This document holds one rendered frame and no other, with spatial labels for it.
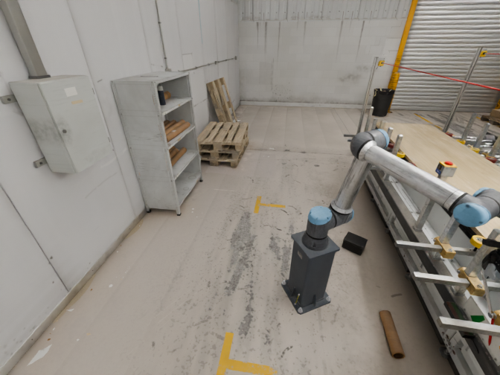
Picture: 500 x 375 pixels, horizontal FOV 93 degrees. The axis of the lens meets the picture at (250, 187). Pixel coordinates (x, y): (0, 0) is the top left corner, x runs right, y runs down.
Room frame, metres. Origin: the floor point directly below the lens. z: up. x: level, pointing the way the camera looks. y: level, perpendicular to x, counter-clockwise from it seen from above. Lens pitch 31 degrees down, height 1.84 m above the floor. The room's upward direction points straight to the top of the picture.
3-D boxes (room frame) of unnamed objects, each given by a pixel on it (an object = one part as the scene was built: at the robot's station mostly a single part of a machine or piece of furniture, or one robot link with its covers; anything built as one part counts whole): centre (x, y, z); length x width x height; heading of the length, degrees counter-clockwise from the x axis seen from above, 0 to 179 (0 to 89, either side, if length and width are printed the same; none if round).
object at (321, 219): (1.29, -0.48, 0.79); 0.17 x 0.15 x 0.18; 118
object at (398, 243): (1.01, -1.09, 0.81); 0.43 x 0.03 x 0.04; 80
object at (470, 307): (0.58, -1.05, 0.75); 0.26 x 0.01 x 0.10; 170
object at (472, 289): (0.77, -1.10, 0.82); 0.13 x 0.06 x 0.05; 170
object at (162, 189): (2.83, 1.03, 0.78); 0.90 x 0.45 x 1.55; 171
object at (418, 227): (1.30, -1.20, 0.93); 0.05 x 0.04 x 0.45; 170
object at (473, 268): (0.79, -1.11, 0.90); 0.03 x 0.03 x 0.48; 80
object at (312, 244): (1.28, -0.48, 0.65); 0.19 x 0.19 x 0.10
